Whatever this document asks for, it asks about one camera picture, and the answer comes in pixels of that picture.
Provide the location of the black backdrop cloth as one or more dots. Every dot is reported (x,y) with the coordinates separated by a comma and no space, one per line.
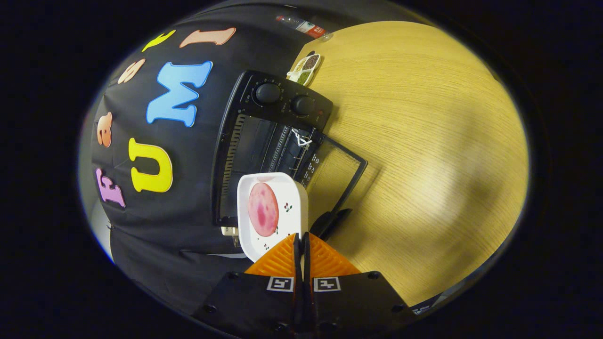
(188,226)

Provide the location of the clear plastic water bottle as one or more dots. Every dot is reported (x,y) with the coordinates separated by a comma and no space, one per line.
(306,27)

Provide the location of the white square food tray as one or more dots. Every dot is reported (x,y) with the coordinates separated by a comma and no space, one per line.
(288,188)

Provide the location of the pink round meat slice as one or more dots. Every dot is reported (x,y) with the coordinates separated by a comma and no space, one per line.
(263,209)

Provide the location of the white divided bean dish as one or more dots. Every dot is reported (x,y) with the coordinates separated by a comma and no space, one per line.
(306,68)

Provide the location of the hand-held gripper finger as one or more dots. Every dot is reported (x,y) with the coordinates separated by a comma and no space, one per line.
(297,259)
(306,263)

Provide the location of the black toaster oven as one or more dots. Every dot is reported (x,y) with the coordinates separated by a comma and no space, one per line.
(282,99)

